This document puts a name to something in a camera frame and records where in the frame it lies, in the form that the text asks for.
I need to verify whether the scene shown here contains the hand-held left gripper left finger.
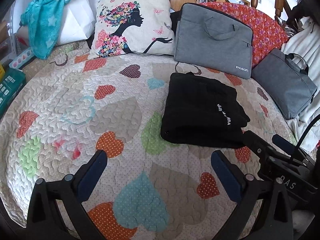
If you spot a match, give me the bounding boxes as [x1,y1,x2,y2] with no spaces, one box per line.
[26,149,108,240]

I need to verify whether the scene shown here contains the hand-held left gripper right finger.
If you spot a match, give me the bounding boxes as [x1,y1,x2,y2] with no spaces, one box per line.
[211,150,293,240]

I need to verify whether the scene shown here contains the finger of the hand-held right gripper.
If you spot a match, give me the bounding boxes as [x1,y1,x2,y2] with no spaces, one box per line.
[272,134,313,164]
[242,130,273,160]

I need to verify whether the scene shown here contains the black pants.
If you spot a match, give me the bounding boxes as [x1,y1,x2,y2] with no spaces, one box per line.
[160,72,251,148]

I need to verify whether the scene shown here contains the plain grey laptop bag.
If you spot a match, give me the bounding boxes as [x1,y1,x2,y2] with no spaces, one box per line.
[251,49,318,120]

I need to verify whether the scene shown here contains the heart patterned quilt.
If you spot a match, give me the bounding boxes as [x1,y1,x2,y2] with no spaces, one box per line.
[0,42,308,240]

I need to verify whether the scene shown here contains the grey laptop bag with logo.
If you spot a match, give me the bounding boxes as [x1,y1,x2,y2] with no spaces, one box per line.
[174,3,253,80]

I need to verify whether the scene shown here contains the white cloth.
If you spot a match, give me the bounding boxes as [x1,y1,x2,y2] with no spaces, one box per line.
[280,16,320,140]

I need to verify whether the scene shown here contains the red floral pillow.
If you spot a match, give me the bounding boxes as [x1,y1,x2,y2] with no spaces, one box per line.
[197,2,289,68]

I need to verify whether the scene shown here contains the green box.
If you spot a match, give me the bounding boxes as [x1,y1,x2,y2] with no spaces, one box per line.
[0,67,27,115]

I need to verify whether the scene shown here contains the dark cloth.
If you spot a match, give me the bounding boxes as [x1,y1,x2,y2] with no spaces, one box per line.
[286,0,320,28]

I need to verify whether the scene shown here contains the paint palette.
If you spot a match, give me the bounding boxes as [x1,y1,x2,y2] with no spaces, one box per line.
[9,49,34,69]

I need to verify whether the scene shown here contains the teal star towel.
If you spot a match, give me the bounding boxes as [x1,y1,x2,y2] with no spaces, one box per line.
[20,0,87,60]

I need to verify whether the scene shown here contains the printed figure cushion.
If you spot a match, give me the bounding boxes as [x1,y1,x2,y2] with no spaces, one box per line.
[89,0,175,59]

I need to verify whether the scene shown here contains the white pillow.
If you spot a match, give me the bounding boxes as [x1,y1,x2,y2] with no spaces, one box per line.
[15,0,100,47]

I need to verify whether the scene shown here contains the white metal rack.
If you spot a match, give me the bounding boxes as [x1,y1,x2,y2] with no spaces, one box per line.
[5,12,18,60]

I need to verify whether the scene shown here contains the black cable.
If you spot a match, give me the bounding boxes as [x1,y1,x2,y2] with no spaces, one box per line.
[296,115,320,153]

